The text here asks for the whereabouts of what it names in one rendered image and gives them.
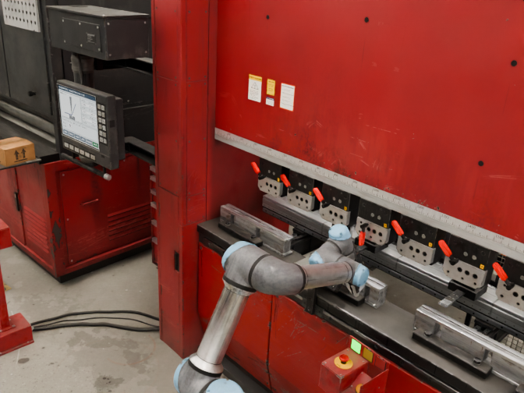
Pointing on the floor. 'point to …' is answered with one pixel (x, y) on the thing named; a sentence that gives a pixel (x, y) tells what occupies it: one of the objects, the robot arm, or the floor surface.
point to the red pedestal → (21, 326)
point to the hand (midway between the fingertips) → (354, 295)
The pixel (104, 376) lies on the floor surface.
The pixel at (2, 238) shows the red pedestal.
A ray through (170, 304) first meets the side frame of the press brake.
